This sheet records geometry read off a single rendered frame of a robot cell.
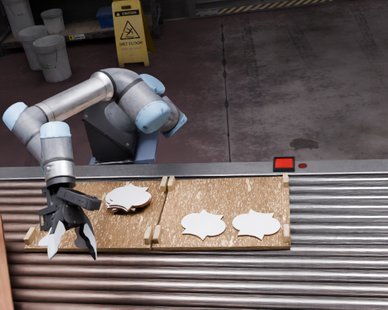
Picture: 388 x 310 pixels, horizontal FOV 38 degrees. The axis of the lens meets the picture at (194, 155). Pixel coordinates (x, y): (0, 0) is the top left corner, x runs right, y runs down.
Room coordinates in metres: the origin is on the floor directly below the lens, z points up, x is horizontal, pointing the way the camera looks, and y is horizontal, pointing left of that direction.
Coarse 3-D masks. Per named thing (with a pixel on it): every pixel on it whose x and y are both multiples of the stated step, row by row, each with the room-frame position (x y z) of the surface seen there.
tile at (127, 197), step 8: (112, 192) 1.55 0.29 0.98; (120, 192) 1.54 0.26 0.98; (128, 192) 1.53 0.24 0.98; (136, 192) 1.53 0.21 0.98; (144, 192) 1.52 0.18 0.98; (112, 200) 1.50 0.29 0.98; (120, 200) 1.50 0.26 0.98; (128, 200) 1.49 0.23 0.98; (136, 200) 1.48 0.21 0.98; (144, 200) 1.48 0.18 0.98; (128, 208) 1.45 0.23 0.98
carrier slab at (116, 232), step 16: (96, 192) 1.63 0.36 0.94; (160, 192) 1.57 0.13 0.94; (144, 208) 1.49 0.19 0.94; (160, 208) 1.48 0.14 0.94; (96, 224) 1.44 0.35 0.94; (112, 224) 1.43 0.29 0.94; (128, 224) 1.42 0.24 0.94; (144, 224) 1.40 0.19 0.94; (64, 240) 1.38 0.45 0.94; (96, 240) 1.36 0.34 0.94; (112, 240) 1.35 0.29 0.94; (128, 240) 1.34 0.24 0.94
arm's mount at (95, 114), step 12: (96, 108) 2.02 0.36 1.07; (84, 120) 1.90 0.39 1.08; (96, 120) 1.94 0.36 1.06; (96, 132) 1.90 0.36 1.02; (108, 132) 1.91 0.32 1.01; (120, 132) 1.96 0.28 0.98; (96, 144) 1.90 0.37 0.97; (108, 144) 1.90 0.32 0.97; (120, 144) 1.89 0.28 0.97; (132, 144) 1.94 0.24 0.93; (96, 156) 1.90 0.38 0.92; (108, 156) 1.90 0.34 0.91; (120, 156) 1.89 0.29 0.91; (132, 156) 1.91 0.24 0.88
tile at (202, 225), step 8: (192, 216) 1.40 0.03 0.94; (200, 216) 1.39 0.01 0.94; (208, 216) 1.39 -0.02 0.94; (216, 216) 1.38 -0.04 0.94; (184, 224) 1.36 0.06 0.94; (192, 224) 1.36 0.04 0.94; (200, 224) 1.35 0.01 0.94; (208, 224) 1.35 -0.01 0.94; (216, 224) 1.34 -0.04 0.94; (224, 224) 1.34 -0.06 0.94; (184, 232) 1.32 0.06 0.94; (192, 232) 1.32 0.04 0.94; (200, 232) 1.31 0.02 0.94; (208, 232) 1.31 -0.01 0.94; (216, 232) 1.30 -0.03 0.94
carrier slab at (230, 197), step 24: (168, 192) 1.56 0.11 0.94; (192, 192) 1.54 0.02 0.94; (216, 192) 1.52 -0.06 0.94; (240, 192) 1.50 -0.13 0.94; (264, 192) 1.48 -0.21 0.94; (288, 192) 1.46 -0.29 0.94; (168, 216) 1.43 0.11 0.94; (288, 216) 1.34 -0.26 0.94; (168, 240) 1.31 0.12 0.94; (192, 240) 1.29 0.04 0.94; (216, 240) 1.27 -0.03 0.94; (240, 240) 1.26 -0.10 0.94; (264, 240) 1.24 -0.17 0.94
